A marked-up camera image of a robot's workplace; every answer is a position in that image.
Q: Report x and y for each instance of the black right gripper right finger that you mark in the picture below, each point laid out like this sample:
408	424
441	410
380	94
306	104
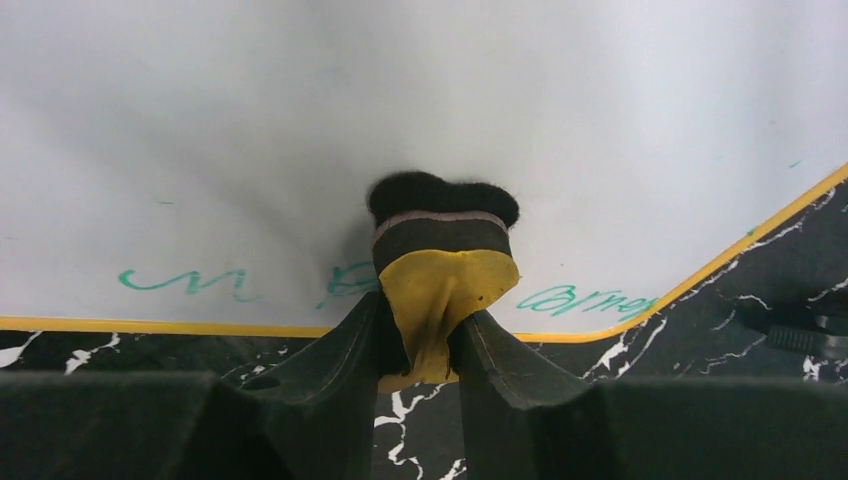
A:
524	417

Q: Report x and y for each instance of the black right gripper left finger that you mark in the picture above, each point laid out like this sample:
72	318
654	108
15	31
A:
310	417

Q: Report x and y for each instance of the yellow black eraser pad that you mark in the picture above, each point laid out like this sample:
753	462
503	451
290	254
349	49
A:
441	252

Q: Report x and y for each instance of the yellow-framed whiteboard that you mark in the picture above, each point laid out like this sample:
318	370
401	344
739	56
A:
202	166

